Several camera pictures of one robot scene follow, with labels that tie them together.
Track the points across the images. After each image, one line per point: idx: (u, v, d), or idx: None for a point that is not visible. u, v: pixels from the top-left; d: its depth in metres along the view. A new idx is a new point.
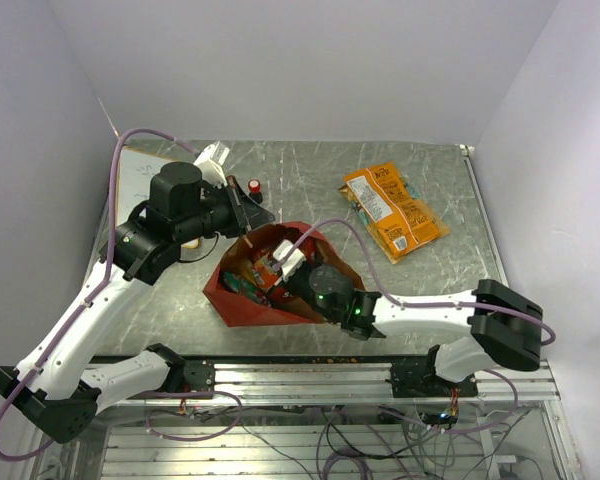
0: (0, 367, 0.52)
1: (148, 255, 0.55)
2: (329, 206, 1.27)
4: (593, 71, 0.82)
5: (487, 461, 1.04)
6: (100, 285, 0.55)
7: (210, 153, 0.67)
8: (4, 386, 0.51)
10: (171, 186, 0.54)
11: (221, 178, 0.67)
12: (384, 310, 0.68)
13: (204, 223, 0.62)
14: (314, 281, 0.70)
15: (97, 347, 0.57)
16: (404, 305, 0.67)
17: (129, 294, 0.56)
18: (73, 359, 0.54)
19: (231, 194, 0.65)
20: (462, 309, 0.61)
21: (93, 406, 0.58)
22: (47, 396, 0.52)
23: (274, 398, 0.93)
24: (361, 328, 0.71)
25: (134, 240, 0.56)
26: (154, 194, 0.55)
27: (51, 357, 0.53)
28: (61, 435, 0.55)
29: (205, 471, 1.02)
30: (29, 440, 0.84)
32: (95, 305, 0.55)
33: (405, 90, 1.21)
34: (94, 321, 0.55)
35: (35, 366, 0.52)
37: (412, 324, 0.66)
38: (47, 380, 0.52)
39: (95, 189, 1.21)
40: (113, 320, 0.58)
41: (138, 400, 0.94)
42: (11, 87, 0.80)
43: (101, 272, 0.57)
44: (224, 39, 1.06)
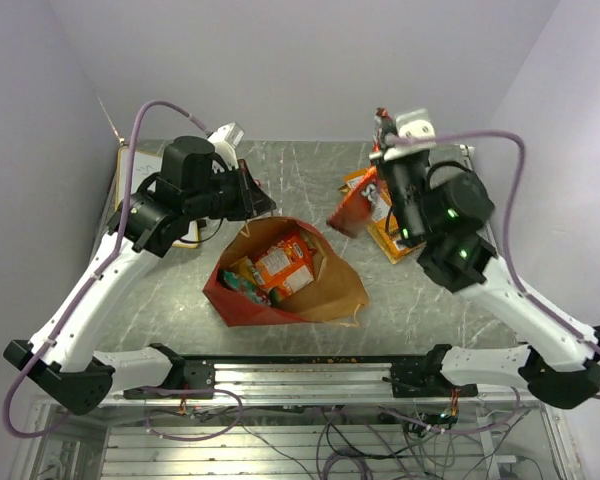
0: (12, 341, 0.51)
1: (157, 225, 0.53)
2: (329, 206, 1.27)
4: (593, 70, 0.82)
5: (487, 460, 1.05)
6: (111, 256, 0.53)
7: (224, 134, 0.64)
8: (19, 361, 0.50)
10: (186, 154, 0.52)
11: (233, 160, 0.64)
12: (502, 286, 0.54)
13: (214, 202, 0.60)
14: (453, 184, 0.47)
15: (108, 321, 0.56)
16: (526, 295, 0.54)
17: (140, 266, 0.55)
18: (86, 332, 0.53)
19: (242, 177, 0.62)
20: (582, 345, 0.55)
21: (108, 379, 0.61)
22: (61, 368, 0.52)
23: (273, 398, 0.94)
24: (449, 273, 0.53)
25: (143, 210, 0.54)
26: (166, 162, 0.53)
27: (64, 330, 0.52)
28: (77, 406, 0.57)
29: (205, 471, 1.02)
30: (35, 421, 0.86)
32: (105, 277, 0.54)
33: (404, 90, 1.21)
34: (104, 293, 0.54)
35: (48, 339, 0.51)
37: (509, 312, 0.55)
38: (61, 353, 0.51)
39: (96, 189, 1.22)
40: (123, 293, 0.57)
41: (138, 400, 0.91)
42: (11, 87, 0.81)
43: (111, 244, 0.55)
44: (223, 37, 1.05)
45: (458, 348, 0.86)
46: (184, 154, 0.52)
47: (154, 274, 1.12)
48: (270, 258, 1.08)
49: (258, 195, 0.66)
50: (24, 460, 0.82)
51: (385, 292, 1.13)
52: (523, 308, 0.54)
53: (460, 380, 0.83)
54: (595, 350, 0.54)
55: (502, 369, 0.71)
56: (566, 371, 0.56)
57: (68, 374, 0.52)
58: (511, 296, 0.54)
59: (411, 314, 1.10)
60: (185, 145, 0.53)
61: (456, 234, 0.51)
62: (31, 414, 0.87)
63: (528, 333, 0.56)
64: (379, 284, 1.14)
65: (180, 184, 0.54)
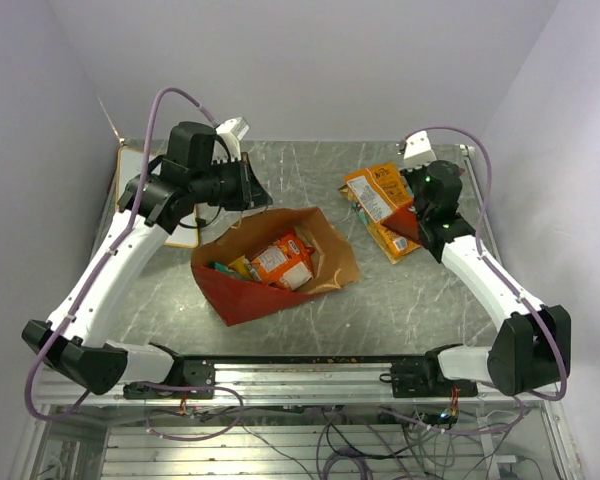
0: (32, 320, 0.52)
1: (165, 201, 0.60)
2: (329, 206, 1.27)
4: (593, 69, 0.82)
5: (487, 460, 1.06)
6: (126, 231, 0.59)
7: (231, 126, 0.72)
8: (39, 338, 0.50)
10: (191, 135, 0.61)
11: (236, 151, 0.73)
12: (463, 247, 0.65)
13: (214, 188, 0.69)
14: (431, 165, 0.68)
15: (121, 298, 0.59)
16: (482, 257, 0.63)
17: (151, 241, 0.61)
18: (104, 306, 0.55)
19: (243, 169, 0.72)
20: (519, 303, 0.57)
21: (126, 358, 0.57)
22: (83, 342, 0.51)
23: (274, 398, 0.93)
24: (431, 236, 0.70)
25: (152, 189, 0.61)
26: (175, 143, 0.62)
27: (83, 305, 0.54)
28: (98, 386, 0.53)
29: (205, 471, 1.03)
30: (37, 412, 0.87)
32: (119, 253, 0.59)
33: (405, 90, 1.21)
34: (120, 267, 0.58)
35: (68, 314, 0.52)
37: (465, 268, 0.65)
38: (81, 327, 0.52)
39: (96, 189, 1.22)
40: (134, 270, 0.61)
41: (138, 400, 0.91)
42: (11, 87, 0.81)
43: (124, 223, 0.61)
44: (223, 37, 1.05)
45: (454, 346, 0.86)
46: (191, 134, 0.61)
47: (155, 274, 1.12)
48: (265, 255, 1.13)
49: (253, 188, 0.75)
50: (24, 461, 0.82)
51: (385, 292, 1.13)
52: (474, 266, 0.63)
53: (450, 375, 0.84)
54: (527, 307, 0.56)
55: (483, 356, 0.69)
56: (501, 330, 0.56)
57: (89, 348, 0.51)
58: (470, 259, 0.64)
59: (411, 314, 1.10)
60: (191, 128, 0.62)
61: (437, 201, 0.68)
62: (31, 414, 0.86)
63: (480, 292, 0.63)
64: (379, 284, 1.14)
65: (185, 164, 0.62)
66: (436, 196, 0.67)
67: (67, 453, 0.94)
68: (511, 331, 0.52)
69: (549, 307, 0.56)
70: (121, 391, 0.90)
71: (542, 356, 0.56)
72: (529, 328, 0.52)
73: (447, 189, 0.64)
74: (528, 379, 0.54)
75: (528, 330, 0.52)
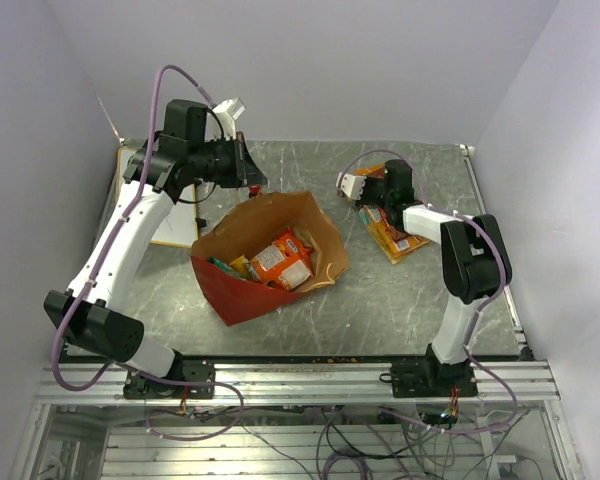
0: (52, 290, 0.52)
1: (166, 168, 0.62)
2: (329, 206, 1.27)
4: (593, 70, 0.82)
5: (487, 460, 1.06)
6: (135, 199, 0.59)
7: (226, 107, 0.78)
8: (62, 306, 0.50)
10: (187, 109, 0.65)
11: (231, 129, 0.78)
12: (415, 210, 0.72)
13: (208, 164, 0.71)
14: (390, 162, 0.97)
15: (136, 264, 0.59)
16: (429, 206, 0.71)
17: (160, 208, 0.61)
18: (122, 270, 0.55)
19: (237, 146, 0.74)
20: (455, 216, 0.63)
21: (143, 328, 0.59)
22: (106, 304, 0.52)
23: (274, 398, 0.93)
24: (394, 212, 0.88)
25: (153, 160, 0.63)
26: (172, 117, 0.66)
27: (102, 270, 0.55)
28: (120, 353, 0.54)
29: (205, 471, 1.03)
30: (36, 417, 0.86)
32: (132, 219, 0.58)
33: (405, 90, 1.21)
34: (132, 233, 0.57)
35: (89, 279, 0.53)
37: (418, 217, 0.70)
38: (103, 290, 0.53)
39: (96, 189, 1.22)
40: (148, 236, 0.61)
41: (138, 400, 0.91)
42: (10, 87, 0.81)
43: (133, 193, 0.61)
44: (222, 37, 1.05)
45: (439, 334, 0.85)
46: (186, 108, 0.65)
47: (155, 274, 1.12)
48: (264, 253, 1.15)
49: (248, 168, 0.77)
50: (23, 461, 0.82)
51: (385, 292, 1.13)
52: (422, 211, 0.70)
53: (447, 356, 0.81)
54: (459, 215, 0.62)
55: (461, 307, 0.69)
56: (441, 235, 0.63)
57: (113, 310, 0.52)
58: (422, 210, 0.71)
59: (411, 314, 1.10)
60: (186, 103, 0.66)
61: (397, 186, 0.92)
62: (31, 414, 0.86)
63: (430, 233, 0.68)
64: (379, 284, 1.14)
65: (183, 135, 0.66)
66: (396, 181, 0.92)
67: (67, 453, 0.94)
68: (446, 230, 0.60)
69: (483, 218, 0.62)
70: (122, 390, 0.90)
71: (485, 259, 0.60)
72: (461, 228, 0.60)
73: (399, 171, 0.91)
74: (471, 273, 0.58)
75: (459, 228, 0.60)
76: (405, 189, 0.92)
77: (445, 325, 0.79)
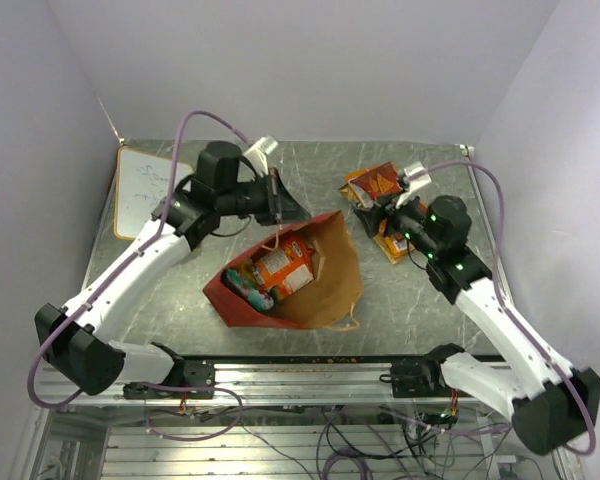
0: (48, 304, 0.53)
1: (194, 222, 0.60)
2: (329, 206, 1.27)
4: (593, 70, 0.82)
5: (487, 460, 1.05)
6: (154, 236, 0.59)
7: (257, 143, 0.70)
8: (52, 321, 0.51)
10: (218, 159, 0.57)
11: (263, 166, 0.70)
12: (485, 297, 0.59)
13: (238, 203, 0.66)
14: (435, 202, 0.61)
15: (138, 296, 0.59)
16: (504, 309, 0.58)
17: (177, 251, 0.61)
18: (120, 301, 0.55)
19: (270, 183, 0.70)
20: (550, 368, 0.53)
21: (123, 362, 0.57)
22: (94, 331, 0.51)
23: (274, 398, 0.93)
24: (443, 277, 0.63)
25: (181, 208, 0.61)
26: (201, 165, 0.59)
27: (101, 296, 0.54)
28: (91, 382, 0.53)
29: (205, 471, 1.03)
30: (36, 417, 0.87)
32: (146, 255, 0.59)
33: (404, 90, 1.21)
34: (142, 268, 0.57)
35: (85, 302, 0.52)
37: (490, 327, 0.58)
38: (95, 315, 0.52)
39: (96, 189, 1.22)
40: (157, 271, 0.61)
41: (138, 400, 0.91)
42: (11, 88, 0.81)
43: (154, 229, 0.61)
44: (222, 38, 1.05)
45: (470, 356, 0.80)
46: (217, 158, 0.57)
47: None
48: (269, 257, 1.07)
49: (283, 204, 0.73)
50: (23, 461, 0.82)
51: (385, 292, 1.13)
52: (496, 324, 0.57)
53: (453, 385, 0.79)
54: (561, 376, 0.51)
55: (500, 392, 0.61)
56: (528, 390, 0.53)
57: (99, 339, 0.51)
58: (491, 310, 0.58)
59: (411, 314, 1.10)
60: (218, 149, 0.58)
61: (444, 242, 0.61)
62: (31, 414, 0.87)
63: (501, 344, 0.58)
64: (379, 284, 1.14)
65: (212, 185, 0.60)
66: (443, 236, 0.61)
67: (67, 453, 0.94)
68: (543, 399, 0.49)
69: (579, 373, 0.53)
70: (121, 391, 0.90)
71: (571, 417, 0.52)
72: (563, 400, 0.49)
73: (457, 228, 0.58)
74: (552, 441, 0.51)
75: (562, 401, 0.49)
76: (461, 241, 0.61)
77: (468, 373, 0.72)
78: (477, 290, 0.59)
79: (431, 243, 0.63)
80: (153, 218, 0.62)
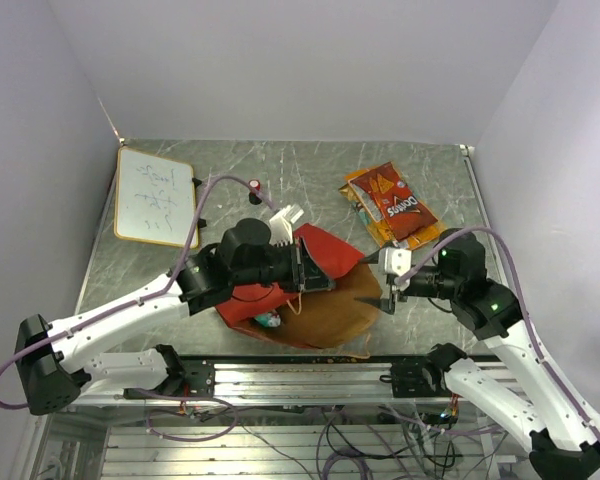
0: (38, 317, 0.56)
1: (203, 294, 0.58)
2: (329, 206, 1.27)
4: (594, 70, 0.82)
5: (487, 461, 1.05)
6: (159, 291, 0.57)
7: (284, 212, 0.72)
8: (33, 334, 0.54)
10: (240, 241, 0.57)
11: (287, 235, 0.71)
12: (522, 345, 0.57)
13: (261, 272, 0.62)
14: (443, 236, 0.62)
15: (125, 340, 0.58)
16: (542, 362, 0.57)
17: (176, 312, 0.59)
18: (100, 341, 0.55)
19: (294, 252, 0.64)
20: (585, 428, 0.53)
21: (78, 395, 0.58)
22: (61, 361, 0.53)
23: (274, 398, 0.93)
24: (474, 314, 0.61)
25: (196, 275, 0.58)
26: (225, 242, 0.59)
27: (85, 328, 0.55)
28: (39, 405, 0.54)
29: (205, 471, 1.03)
30: (36, 417, 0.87)
32: (144, 306, 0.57)
33: (403, 90, 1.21)
34: (134, 318, 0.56)
35: (67, 330, 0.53)
37: (524, 374, 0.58)
38: (69, 347, 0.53)
39: (96, 189, 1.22)
40: (152, 324, 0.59)
41: (139, 400, 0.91)
42: (11, 88, 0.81)
43: (164, 281, 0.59)
44: (222, 38, 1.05)
45: (474, 364, 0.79)
46: (239, 240, 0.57)
47: (155, 274, 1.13)
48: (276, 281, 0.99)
49: (309, 271, 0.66)
50: (23, 460, 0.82)
51: None
52: (532, 374, 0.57)
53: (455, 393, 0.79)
54: (597, 439, 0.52)
55: (514, 419, 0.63)
56: (560, 444, 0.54)
57: (63, 370, 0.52)
58: (527, 360, 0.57)
59: (410, 314, 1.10)
60: (242, 233, 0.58)
61: (463, 274, 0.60)
62: (31, 414, 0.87)
63: (531, 389, 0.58)
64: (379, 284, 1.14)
65: (229, 261, 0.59)
66: (461, 270, 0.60)
67: (67, 453, 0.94)
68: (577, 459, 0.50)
69: None
70: (121, 391, 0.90)
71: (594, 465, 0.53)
72: (598, 461, 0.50)
73: (466, 258, 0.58)
74: None
75: (595, 463, 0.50)
76: (479, 272, 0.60)
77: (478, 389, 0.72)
78: (513, 336, 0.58)
79: (449, 282, 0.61)
80: (167, 273, 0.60)
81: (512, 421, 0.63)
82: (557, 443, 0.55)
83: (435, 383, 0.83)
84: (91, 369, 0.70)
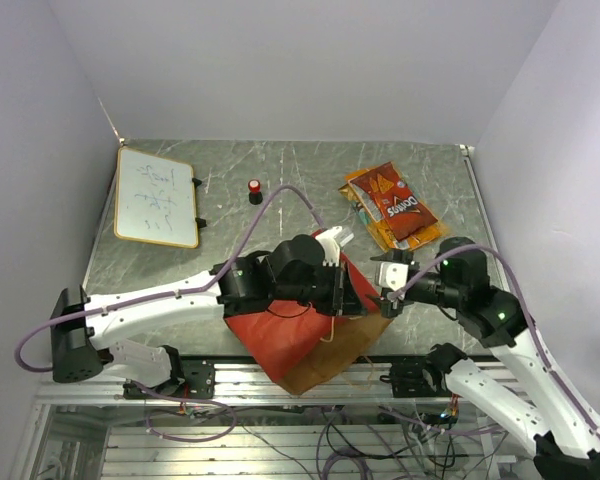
0: (79, 288, 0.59)
1: (240, 299, 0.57)
2: (329, 205, 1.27)
4: (594, 69, 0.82)
5: (487, 460, 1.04)
6: (198, 288, 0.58)
7: (335, 233, 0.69)
8: (71, 305, 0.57)
10: (293, 257, 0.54)
11: (335, 256, 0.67)
12: (528, 354, 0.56)
13: (302, 291, 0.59)
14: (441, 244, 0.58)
15: (154, 326, 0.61)
16: (550, 371, 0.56)
17: (207, 311, 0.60)
18: (131, 324, 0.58)
19: (338, 274, 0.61)
20: (592, 436, 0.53)
21: (99, 369, 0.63)
22: (93, 335, 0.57)
23: (274, 398, 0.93)
24: (480, 323, 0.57)
25: (237, 279, 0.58)
26: (277, 255, 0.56)
27: (121, 309, 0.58)
28: (64, 372, 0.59)
29: (205, 472, 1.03)
30: (37, 416, 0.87)
32: (180, 300, 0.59)
33: (404, 90, 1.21)
34: (166, 310, 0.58)
35: (104, 308, 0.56)
37: (532, 382, 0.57)
38: (104, 324, 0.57)
39: (96, 188, 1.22)
40: (182, 316, 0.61)
41: (139, 400, 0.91)
42: (11, 87, 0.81)
43: (207, 276, 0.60)
44: (221, 38, 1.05)
45: (475, 365, 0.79)
46: (293, 255, 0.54)
47: (155, 274, 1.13)
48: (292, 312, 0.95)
49: (347, 295, 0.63)
50: (23, 459, 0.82)
51: None
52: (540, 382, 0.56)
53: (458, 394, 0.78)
54: None
55: (518, 421, 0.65)
56: (568, 450, 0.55)
57: (91, 345, 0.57)
58: (535, 369, 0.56)
59: (410, 314, 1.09)
60: (299, 249, 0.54)
61: (467, 282, 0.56)
62: (31, 414, 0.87)
63: (537, 397, 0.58)
64: None
65: (275, 274, 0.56)
66: (464, 278, 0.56)
67: (67, 453, 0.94)
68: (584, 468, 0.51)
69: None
70: (121, 391, 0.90)
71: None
72: None
73: (470, 264, 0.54)
74: None
75: None
76: (482, 278, 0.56)
77: (480, 393, 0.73)
78: (520, 347, 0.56)
79: (450, 293, 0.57)
80: (210, 272, 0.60)
81: (515, 424, 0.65)
82: (564, 450, 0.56)
83: (435, 383, 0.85)
84: (114, 352, 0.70)
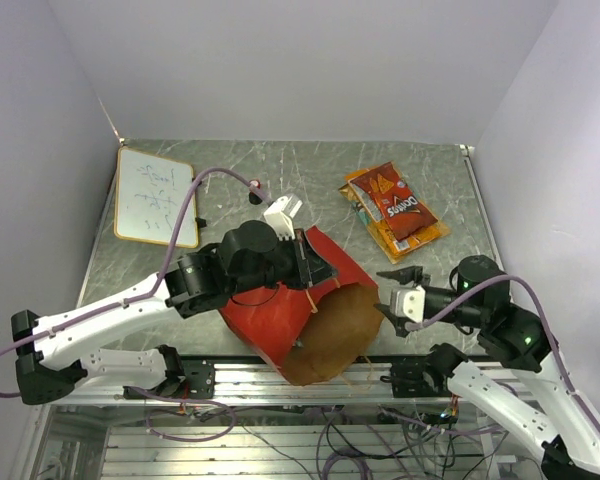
0: (29, 311, 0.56)
1: (193, 299, 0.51)
2: (329, 205, 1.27)
4: (594, 69, 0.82)
5: (487, 461, 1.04)
6: (143, 294, 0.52)
7: (281, 206, 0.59)
8: (20, 330, 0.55)
10: (241, 246, 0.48)
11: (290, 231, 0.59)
12: (553, 378, 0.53)
13: (265, 276, 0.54)
14: (459, 265, 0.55)
15: (111, 340, 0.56)
16: (572, 393, 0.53)
17: (162, 317, 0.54)
18: (81, 343, 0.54)
19: (297, 247, 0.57)
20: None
21: (73, 387, 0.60)
22: (42, 360, 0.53)
23: (274, 398, 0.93)
24: (503, 347, 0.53)
25: (189, 277, 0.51)
26: (225, 245, 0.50)
27: (68, 329, 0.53)
28: (32, 397, 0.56)
29: (205, 472, 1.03)
30: (37, 415, 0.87)
32: (128, 309, 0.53)
33: (404, 89, 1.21)
34: (115, 323, 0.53)
35: (50, 330, 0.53)
37: (550, 401, 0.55)
38: (51, 346, 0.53)
39: (96, 188, 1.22)
40: (140, 327, 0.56)
41: (138, 400, 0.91)
42: (11, 87, 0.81)
43: (153, 280, 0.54)
44: (221, 38, 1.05)
45: (476, 367, 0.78)
46: (240, 245, 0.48)
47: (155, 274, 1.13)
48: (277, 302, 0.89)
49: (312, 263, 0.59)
50: (23, 460, 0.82)
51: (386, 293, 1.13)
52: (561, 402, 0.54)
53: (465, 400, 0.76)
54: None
55: (525, 428, 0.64)
56: (583, 464, 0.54)
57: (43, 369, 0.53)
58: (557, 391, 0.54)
59: None
60: (247, 236, 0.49)
61: (489, 303, 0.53)
62: (31, 414, 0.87)
63: (552, 412, 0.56)
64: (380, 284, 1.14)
65: (228, 268, 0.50)
66: (487, 299, 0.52)
67: (67, 452, 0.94)
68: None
69: None
70: (121, 391, 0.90)
71: None
72: None
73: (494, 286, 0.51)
74: None
75: None
76: (505, 300, 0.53)
77: (487, 401, 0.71)
78: (545, 371, 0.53)
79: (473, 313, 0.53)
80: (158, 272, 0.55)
81: (522, 431, 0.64)
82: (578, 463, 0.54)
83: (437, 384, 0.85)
84: (89, 365, 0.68)
